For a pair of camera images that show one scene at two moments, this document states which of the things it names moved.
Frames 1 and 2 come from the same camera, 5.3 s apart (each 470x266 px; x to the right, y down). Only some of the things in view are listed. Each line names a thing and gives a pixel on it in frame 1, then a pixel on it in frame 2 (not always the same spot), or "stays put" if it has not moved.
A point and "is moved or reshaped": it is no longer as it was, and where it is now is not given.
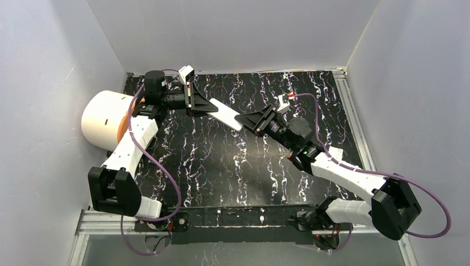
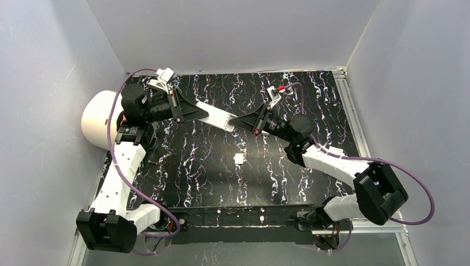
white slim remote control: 225,114 is moved or reshaped
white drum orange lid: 105,118 stays put
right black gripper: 266,121 stays put
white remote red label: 336,153 stays put
